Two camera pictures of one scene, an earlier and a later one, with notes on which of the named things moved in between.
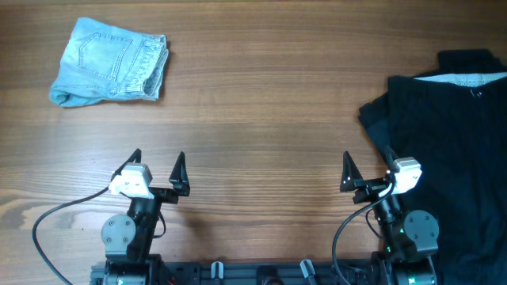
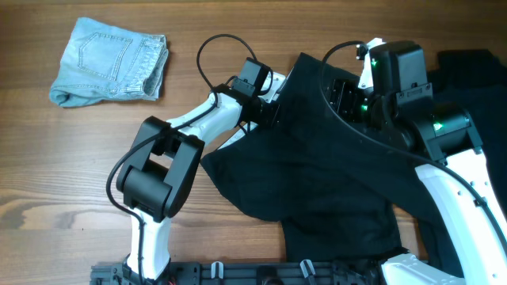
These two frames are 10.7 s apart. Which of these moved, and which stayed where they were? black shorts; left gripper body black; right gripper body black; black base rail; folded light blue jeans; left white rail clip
Moved: left gripper body black; right gripper body black; black shorts
Stayed: black base rail; left white rail clip; folded light blue jeans
